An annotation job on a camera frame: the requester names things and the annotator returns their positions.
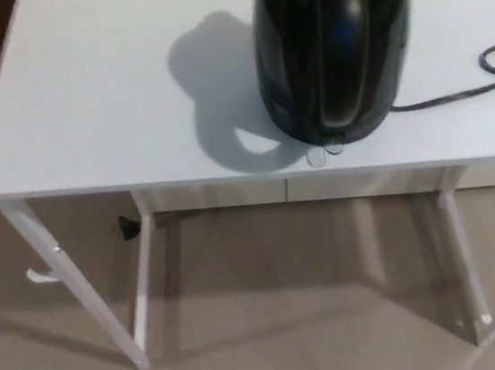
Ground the white cabinet row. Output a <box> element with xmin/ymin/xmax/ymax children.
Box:
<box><xmin>133</xmin><ymin>148</ymin><xmax>495</xmax><ymax>231</ymax></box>

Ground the small black floor object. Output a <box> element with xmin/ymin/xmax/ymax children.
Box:
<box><xmin>115</xmin><ymin>212</ymin><xmax>143</xmax><ymax>244</ymax></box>

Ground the clear kettle switch lever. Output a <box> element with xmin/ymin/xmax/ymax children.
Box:
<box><xmin>302</xmin><ymin>134</ymin><xmax>348</xmax><ymax>170</ymax></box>

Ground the white table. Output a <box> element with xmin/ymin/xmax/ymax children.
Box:
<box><xmin>0</xmin><ymin>0</ymin><xmax>495</xmax><ymax>370</ymax></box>

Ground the black kettle power cord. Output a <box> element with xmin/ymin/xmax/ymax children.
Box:
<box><xmin>384</xmin><ymin>43</ymin><xmax>495</xmax><ymax>115</ymax></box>

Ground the white hook on table leg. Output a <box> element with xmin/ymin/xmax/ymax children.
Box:
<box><xmin>23</xmin><ymin>263</ymin><xmax>58</xmax><ymax>286</ymax></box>

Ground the black electric kettle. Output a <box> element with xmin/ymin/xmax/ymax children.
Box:
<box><xmin>247</xmin><ymin>0</ymin><xmax>430</xmax><ymax>155</ymax></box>

